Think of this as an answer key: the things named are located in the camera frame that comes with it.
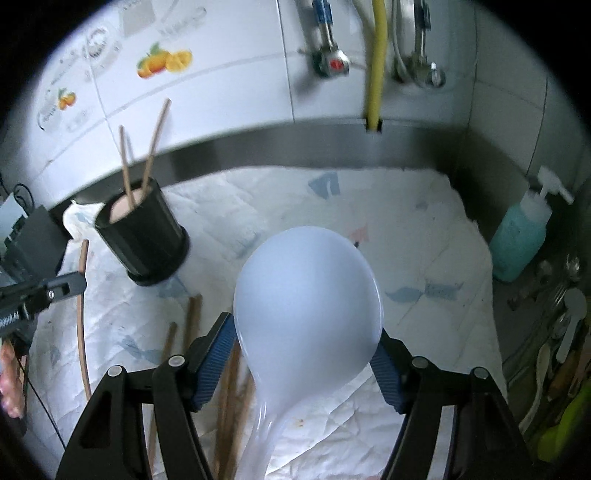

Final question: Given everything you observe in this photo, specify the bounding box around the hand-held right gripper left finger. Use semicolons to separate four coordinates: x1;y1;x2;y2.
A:
55;311;238;480

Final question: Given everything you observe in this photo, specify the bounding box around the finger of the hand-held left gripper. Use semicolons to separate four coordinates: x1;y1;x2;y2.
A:
23;271;88;309

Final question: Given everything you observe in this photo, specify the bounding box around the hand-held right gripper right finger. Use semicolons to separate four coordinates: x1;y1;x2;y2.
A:
369;335;536;480

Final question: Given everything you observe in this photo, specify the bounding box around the dark brown wooden chopstick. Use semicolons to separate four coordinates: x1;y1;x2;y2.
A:
233;376;257;480
183;294;203;358
215;344;241;480

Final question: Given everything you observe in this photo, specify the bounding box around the thin reddish wooden chopstick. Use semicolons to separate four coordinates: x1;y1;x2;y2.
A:
78;239;93;400

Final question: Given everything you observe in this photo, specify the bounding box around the black utensil holder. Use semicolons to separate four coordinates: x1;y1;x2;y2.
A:
93;176;191;287

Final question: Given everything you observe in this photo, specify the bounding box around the white plastic rice spoon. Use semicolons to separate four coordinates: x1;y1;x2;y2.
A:
233;226;385;480

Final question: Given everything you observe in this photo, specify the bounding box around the light bamboo chopstick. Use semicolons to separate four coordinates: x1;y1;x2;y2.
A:
119;126;136;208
141;99;172;195

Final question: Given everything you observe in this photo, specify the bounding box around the person's left hand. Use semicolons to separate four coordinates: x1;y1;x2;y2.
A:
0;342;26;418

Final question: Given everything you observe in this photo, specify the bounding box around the white quilted mat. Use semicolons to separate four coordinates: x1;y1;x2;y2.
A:
28;166;509;480

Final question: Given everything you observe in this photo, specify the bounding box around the green plastic object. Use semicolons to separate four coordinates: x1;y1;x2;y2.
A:
538;383;591;462

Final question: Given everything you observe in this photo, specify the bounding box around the teal soap pump bottle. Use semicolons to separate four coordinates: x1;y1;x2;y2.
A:
489;166;575;283

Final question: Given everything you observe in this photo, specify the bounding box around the white plastic utensil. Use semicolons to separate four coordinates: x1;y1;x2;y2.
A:
556;288;588;363

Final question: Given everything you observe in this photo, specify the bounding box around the metal valve with red knob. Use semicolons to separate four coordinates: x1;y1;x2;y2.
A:
300;0;352;77

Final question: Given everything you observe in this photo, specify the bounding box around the black cable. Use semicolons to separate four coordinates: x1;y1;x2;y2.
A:
18;357;68;450

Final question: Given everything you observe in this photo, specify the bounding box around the yellow hose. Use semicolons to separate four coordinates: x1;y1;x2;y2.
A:
365;0;389;132

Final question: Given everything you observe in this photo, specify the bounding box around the braided metal hose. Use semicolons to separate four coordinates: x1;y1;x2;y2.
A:
390;0;409;79

